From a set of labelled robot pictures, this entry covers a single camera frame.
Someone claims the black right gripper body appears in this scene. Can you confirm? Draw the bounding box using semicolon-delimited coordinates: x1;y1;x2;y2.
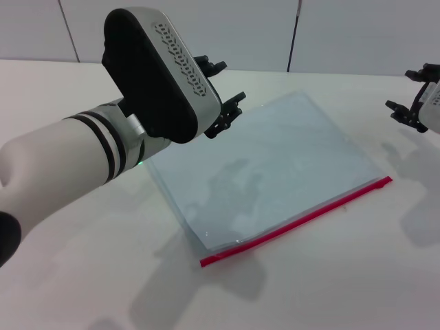
411;79;435;113

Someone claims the clear red-zip document bag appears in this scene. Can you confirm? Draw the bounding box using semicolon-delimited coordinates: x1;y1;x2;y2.
146;89;393;269

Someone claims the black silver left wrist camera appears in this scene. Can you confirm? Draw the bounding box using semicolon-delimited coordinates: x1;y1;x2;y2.
101;6;223;144

